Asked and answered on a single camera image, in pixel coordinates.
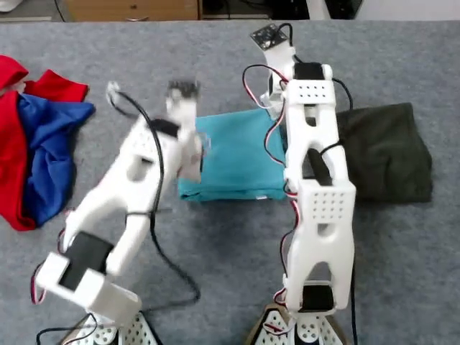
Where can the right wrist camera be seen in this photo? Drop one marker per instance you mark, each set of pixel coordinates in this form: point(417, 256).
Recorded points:
point(267, 35)

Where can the blue shirt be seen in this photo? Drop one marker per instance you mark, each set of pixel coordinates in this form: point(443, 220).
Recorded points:
point(50, 161)

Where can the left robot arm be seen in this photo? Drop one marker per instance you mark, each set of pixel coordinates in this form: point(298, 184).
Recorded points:
point(108, 194)

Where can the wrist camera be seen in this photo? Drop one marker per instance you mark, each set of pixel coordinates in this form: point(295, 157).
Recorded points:
point(184, 90)
point(267, 35)

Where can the dark green folded shirt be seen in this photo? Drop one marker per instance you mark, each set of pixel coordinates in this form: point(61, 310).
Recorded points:
point(388, 154)

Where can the teal folded shirt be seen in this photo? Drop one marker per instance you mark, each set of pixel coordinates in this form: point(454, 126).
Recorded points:
point(237, 158)

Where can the red shirt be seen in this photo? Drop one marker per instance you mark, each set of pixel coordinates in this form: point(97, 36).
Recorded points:
point(10, 161)

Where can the wooden cabinet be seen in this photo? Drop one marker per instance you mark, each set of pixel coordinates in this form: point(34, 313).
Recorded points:
point(133, 9)

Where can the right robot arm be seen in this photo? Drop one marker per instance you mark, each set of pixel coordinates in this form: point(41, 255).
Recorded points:
point(316, 223)

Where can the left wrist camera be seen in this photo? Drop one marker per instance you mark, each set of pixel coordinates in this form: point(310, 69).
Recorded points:
point(184, 90)

